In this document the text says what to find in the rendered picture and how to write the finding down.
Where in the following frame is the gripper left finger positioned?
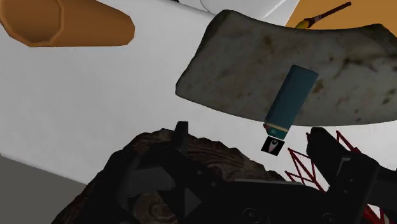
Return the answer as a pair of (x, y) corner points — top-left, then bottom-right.
(115, 120), (218, 224)

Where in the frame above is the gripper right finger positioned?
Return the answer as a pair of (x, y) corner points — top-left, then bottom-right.
(306, 126), (397, 224)

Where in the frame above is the dark brown wooden bowl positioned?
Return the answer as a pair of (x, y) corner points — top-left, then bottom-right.
(51, 127), (287, 224)

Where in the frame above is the black square card pale figure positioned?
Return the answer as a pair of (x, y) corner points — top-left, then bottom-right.
(260, 136), (286, 157)

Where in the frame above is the teal box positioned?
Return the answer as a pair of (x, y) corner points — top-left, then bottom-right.
(263, 64), (319, 141)

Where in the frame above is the mottled grey cushion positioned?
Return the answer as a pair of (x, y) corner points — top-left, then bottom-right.
(175, 9), (397, 127)

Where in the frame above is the white bed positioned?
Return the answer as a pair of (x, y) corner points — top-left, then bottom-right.
(0, 0), (397, 199)

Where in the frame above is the orange-brown tube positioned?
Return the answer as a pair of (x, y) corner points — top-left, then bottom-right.
(0, 0), (136, 48)

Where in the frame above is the red wire rack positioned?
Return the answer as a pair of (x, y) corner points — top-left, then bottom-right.
(284, 130), (386, 224)

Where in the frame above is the yellow brush brown handle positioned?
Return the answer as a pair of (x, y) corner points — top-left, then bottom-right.
(294, 1), (352, 31)

